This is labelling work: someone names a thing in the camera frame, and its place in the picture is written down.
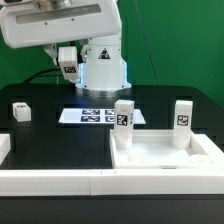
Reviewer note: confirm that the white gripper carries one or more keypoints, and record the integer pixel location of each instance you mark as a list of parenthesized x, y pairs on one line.
[(26, 23)]

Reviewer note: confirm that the white square table top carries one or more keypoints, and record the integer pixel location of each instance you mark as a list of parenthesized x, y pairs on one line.
[(153, 149)]

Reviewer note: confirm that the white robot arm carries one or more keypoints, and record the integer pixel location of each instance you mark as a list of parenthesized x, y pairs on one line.
[(104, 72)]

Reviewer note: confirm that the white sheet with tag markers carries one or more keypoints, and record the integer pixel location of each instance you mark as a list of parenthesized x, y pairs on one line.
[(87, 116)]

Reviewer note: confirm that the white left fence wall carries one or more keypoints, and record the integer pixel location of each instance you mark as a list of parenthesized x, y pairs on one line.
[(5, 146)]

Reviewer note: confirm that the white fence wall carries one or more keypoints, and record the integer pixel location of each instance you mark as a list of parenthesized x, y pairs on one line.
[(110, 182), (5, 146)]

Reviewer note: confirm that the white front fence wall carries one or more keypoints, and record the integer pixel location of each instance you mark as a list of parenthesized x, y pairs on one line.
[(110, 182)]

